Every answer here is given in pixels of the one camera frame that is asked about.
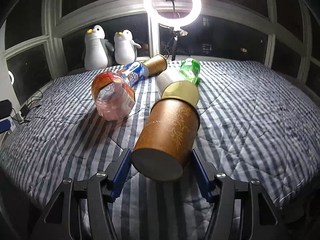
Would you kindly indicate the white ring light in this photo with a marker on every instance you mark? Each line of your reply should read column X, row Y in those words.
column 175, row 23

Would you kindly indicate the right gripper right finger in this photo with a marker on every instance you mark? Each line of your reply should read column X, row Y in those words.
column 259, row 218

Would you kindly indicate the orange label plastic cup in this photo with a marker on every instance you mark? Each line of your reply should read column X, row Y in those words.
column 113, row 97

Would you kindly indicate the striped blue white quilt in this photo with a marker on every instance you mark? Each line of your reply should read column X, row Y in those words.
column 254, row 124

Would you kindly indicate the green plastic cup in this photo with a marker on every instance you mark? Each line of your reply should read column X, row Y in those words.
column 190, row 69

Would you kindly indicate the white power strip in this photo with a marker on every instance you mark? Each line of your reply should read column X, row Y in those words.
column 7, row 125

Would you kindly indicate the white paper cup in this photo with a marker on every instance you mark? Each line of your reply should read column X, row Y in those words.
column 172, row 84

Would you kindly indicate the small plush penguin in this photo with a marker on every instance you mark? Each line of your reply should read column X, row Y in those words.
column 125, row 48

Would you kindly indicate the blue label plastic bottle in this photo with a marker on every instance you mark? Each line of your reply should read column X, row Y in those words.
column 132, row 73

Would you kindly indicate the black power adapter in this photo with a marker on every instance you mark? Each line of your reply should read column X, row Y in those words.
column 5, row 109

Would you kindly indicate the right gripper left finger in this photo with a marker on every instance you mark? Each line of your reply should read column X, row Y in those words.
column 61, row 218

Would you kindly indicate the large plush penguin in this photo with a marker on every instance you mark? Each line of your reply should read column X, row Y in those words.
column 98, row 50

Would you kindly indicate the brown paper cup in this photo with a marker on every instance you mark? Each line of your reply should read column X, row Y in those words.
column 154, row 65
column 165, row 143

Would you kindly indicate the black ring light stand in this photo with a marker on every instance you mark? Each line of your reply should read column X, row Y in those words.
column 171, row 47

